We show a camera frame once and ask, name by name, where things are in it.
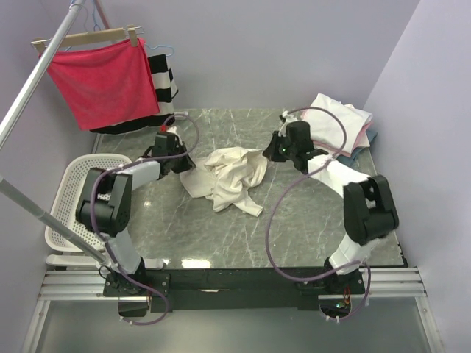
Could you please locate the cream white t shirt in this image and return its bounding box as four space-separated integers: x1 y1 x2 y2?
180 147 268 217

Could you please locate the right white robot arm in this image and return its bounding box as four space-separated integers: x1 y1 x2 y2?
263 118 399 293

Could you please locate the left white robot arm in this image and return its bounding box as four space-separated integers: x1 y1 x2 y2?
75 132 194 296

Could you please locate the folded white t shirt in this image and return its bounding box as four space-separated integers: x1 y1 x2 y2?
305 93 373 157

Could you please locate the black white striped cloth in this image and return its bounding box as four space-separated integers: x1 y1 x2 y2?
93 54 178 135

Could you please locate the folded blue t shirt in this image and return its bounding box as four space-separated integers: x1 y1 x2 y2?
336 128 378 167

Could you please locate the red hanging towel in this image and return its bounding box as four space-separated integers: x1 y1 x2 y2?
47 38 160 131

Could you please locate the wooden clip hanger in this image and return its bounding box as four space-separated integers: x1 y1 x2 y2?
31 24 145 51

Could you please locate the white plastic laundry basket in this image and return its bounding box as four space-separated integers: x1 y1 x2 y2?
51 153 131 252

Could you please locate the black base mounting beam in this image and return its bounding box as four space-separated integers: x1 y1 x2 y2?
103 268 365 317

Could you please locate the silver clothes rack pole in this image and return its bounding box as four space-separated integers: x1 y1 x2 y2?
1 1 85 147

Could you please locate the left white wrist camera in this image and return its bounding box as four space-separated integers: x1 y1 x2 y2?
159 126 182 136

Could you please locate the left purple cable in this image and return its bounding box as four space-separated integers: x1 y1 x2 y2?
90 113 200 327

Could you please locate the blue wire hanger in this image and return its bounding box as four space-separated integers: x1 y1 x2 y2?
145 43 175 57

